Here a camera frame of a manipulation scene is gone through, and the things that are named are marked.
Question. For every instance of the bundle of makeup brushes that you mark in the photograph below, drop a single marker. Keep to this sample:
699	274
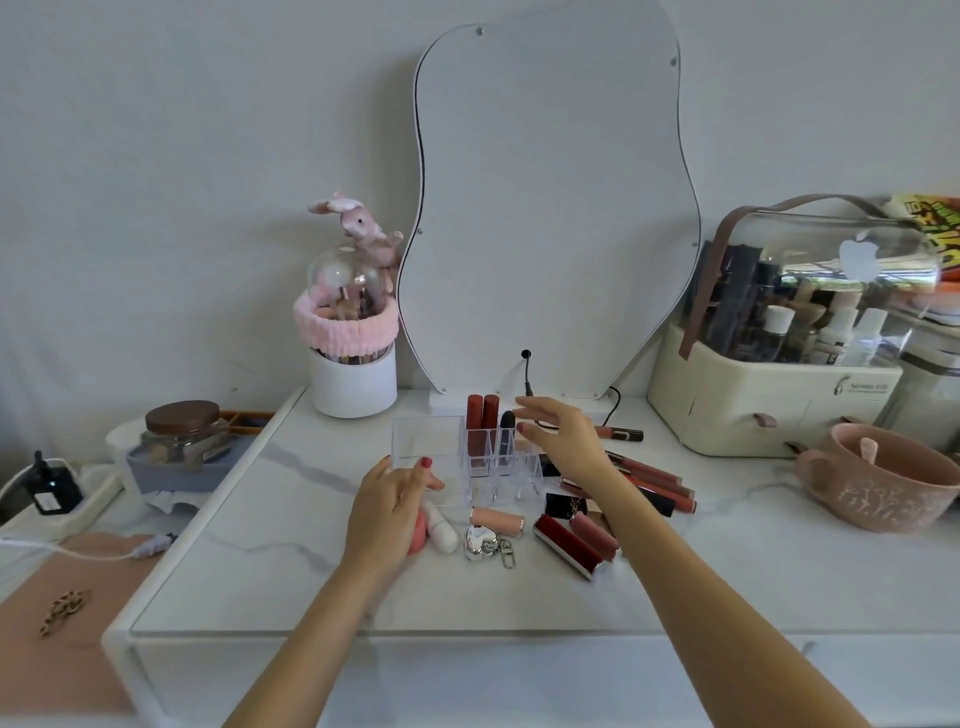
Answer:
352	300

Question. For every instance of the black and gold lip liner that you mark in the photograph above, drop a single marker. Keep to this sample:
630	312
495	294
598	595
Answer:
621	433

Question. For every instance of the coral lip gloss tube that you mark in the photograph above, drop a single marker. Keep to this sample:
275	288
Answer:
645	467
664	486

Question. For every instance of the person's left thumb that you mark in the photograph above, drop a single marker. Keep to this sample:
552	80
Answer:
421	474

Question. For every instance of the black lipstick grey cap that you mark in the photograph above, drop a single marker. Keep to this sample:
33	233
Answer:
508	431

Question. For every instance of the pink fluffy headband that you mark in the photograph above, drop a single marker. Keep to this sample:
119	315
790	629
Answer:
341	326

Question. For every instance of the white and pink tube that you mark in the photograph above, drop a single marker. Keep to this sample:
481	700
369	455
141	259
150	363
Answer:
442	529

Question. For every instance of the crumpled white paper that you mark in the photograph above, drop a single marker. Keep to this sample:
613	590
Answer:
171	501

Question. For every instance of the large dark red lipstick tube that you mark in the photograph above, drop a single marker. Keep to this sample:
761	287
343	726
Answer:
568	547

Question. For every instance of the coral lip gloss black cap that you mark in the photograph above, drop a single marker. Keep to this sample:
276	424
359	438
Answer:
667	502

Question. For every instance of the white brush holder glass dome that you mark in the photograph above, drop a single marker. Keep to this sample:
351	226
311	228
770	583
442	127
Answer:
352	382

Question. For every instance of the pink round makeup sponge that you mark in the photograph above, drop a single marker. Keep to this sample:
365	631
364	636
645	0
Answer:
417	534

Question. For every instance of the person's left hand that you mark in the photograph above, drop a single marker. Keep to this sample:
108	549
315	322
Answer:
379	525

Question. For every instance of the dark bottle white cap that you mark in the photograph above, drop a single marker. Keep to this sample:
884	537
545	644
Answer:
776	334

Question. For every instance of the person's right forearm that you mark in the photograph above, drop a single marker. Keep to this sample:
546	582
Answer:
720	622

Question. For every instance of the dusty pink lipstick tube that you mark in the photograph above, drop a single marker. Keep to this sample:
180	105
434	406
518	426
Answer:
596	535

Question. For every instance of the black gooseneck plug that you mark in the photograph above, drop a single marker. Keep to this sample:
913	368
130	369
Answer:
529	371

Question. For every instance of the black glass bottle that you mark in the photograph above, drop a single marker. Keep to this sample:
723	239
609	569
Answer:
51	487

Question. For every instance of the person's right thumb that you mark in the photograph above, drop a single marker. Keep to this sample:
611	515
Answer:
536	436

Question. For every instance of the person's right hand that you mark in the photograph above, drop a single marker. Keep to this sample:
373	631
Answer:
581	450

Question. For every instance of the pink ceramic mug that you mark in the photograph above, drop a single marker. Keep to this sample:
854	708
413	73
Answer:
877	491

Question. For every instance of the grey blue tray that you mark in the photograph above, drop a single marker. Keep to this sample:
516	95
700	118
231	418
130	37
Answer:
187	476

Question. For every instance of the clear acrylic lipstick organizer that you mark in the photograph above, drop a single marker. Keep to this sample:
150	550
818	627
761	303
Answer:
424	442

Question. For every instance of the dark red lipstick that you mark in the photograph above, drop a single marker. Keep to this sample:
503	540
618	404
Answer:
474	420
491	416

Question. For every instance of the clear plastic container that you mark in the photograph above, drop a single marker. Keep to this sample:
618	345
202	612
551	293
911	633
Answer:
934	382

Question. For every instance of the pink bunny plush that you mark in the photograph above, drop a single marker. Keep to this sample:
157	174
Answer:
364	225

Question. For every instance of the pink mat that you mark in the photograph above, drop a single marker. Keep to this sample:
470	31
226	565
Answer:
60	660

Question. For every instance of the colourful snack packet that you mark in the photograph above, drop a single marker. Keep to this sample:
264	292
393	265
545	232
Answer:
934	225

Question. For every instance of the glass jar brown lid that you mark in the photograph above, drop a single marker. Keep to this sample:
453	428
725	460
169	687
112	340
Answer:
184	435

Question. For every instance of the peach lipstick tube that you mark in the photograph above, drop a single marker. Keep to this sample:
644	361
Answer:
496	520

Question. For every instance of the orange brown box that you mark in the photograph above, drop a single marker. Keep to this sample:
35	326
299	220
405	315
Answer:
251	420

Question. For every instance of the wavy frameless mirror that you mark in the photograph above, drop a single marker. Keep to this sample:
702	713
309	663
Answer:
547	210

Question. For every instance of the leopard print hair clip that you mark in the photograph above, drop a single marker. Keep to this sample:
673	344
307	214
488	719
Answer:
64	611

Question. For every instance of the cream cosmetic storage box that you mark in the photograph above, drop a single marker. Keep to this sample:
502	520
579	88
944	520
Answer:
757	405

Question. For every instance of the black square lipstick gold emblem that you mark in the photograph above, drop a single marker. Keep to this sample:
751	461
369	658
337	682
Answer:
566	505

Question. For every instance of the tall black box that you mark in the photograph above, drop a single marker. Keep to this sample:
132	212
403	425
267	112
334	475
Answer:
731	300

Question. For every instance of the person's left forearm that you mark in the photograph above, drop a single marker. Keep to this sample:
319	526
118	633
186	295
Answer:
307	652

